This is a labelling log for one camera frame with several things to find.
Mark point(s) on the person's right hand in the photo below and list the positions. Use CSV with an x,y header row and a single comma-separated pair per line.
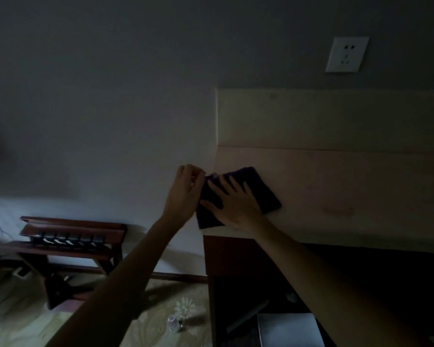
x,y
238,211

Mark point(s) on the person's left hand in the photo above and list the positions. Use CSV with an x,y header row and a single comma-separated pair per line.
x,y
182,195

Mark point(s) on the dark purple cloth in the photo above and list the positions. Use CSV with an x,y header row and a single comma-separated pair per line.
x,y
264,195

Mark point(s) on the person's left forearm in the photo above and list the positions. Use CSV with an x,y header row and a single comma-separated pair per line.
x,y
115,285

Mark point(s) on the wooden luggage rack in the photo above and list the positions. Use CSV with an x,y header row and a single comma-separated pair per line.
x,y
76,231

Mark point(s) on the beige stone backsplash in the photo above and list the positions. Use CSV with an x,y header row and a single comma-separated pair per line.
x,y
329,119

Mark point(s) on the white paper sheet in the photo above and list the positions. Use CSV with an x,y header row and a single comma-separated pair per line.
x,y
289,332

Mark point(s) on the white power strip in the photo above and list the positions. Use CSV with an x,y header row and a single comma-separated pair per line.
x,y
20,272

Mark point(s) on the white wall socket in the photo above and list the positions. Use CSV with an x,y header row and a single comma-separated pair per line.
x,y
347,54

